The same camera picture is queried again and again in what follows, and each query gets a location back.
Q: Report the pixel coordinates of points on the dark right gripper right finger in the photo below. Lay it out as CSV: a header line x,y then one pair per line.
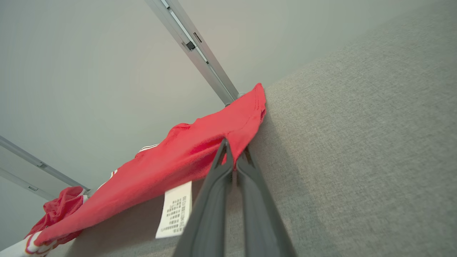
x,y
260,221

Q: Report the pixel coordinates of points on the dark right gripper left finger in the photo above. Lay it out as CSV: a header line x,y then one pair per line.
x,y
210,214

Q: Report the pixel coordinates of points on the red shirt with white sleeves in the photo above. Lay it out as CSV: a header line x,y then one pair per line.
x,y
178,160

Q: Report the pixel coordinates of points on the red Bulls print sports garment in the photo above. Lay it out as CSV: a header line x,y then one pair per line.
x,y
60,205

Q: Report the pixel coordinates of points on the grey metal partition post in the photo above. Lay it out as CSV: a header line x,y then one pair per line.
x,y
42,165
200,50

